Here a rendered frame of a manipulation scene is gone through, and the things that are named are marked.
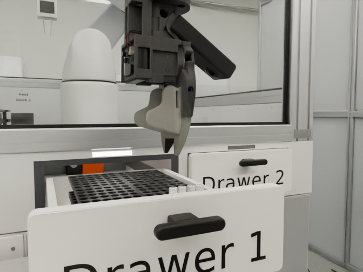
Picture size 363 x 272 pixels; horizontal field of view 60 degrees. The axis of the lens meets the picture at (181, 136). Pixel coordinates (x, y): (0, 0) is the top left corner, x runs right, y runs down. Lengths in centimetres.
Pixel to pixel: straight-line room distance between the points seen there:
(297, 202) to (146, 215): 65
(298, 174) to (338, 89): 151
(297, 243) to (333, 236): 156
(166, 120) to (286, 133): 52
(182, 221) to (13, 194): 41
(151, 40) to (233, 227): 25
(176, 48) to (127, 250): 25
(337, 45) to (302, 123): 156
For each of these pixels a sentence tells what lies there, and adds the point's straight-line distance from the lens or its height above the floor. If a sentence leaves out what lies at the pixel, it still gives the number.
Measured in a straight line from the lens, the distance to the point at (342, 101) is 235.
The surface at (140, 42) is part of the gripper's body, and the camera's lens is 40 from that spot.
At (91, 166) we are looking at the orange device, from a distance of 102.
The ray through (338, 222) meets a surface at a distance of 245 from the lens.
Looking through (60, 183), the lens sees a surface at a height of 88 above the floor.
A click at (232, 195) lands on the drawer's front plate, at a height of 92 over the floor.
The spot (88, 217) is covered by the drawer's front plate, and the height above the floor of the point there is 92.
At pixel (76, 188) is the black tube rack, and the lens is 53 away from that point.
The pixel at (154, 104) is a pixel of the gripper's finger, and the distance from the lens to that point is 46.
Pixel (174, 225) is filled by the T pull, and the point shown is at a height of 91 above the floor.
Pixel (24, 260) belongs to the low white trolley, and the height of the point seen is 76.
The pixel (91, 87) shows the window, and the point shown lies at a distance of 67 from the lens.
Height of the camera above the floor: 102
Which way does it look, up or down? 4 degrees down
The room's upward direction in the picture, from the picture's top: straight up
